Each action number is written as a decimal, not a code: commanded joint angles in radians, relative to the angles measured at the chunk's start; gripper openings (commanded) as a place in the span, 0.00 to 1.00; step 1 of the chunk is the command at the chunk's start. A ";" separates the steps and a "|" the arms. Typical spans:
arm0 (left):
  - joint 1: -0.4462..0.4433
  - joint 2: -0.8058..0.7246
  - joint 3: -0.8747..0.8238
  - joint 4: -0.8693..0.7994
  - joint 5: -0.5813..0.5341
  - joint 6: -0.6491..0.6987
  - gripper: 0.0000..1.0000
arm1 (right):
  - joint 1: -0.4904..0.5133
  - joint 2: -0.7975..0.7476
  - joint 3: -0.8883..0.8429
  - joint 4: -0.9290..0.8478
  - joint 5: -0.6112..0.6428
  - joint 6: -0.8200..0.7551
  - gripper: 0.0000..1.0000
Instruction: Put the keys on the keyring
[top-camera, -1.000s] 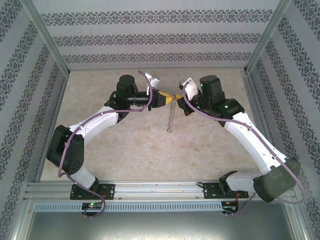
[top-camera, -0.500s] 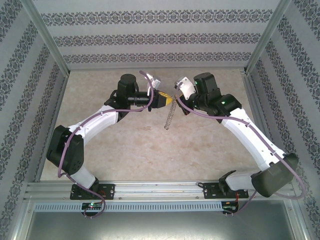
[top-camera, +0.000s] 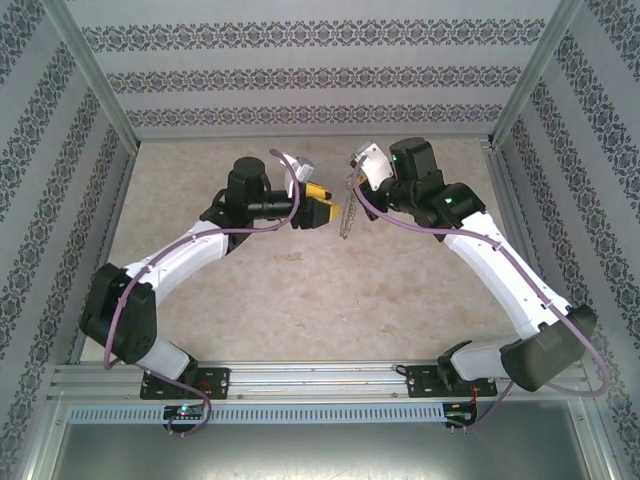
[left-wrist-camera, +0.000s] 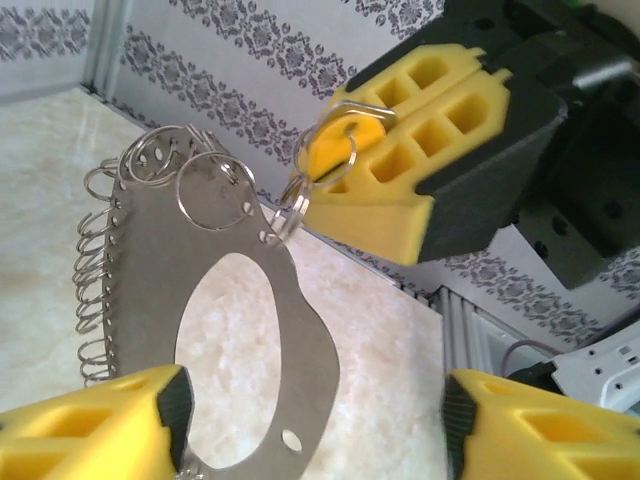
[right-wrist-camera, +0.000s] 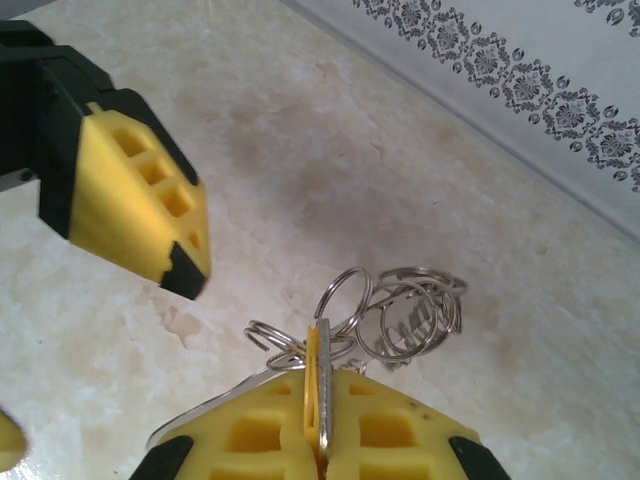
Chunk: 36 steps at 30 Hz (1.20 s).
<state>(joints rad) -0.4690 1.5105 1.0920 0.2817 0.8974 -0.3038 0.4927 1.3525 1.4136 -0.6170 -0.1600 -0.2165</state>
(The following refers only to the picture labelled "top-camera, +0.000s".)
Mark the large metal keyring with rings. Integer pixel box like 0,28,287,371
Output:
335,168,365,241

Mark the small circuit board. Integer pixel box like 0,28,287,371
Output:
163,404,206,420
444,399,479,426

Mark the grey metal sheet panel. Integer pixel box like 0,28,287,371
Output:
49,422,601,480

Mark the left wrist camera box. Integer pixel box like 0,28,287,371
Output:
282,152,317,197

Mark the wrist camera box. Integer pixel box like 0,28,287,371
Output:
282,152,317,197
348,141,397,195

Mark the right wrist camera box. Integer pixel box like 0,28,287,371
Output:
348,141,397,195

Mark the aluminium side rail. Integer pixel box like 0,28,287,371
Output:
482,142,571,361
67,144,142,366

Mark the aluminium frame post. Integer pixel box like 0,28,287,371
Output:
574,397,621,480
483,0,589,151
19,389,71,480
42,0,142,152

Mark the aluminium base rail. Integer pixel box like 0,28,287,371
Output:
49,360,587,402

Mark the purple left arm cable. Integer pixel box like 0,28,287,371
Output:
102,148,306,437

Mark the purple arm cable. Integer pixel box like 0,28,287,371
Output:
102,148,306,437
348,162,612,436

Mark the grey slotted cable duct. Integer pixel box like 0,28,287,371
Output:
67,403,446,425

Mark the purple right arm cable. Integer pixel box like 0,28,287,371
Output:
348,162,612,436

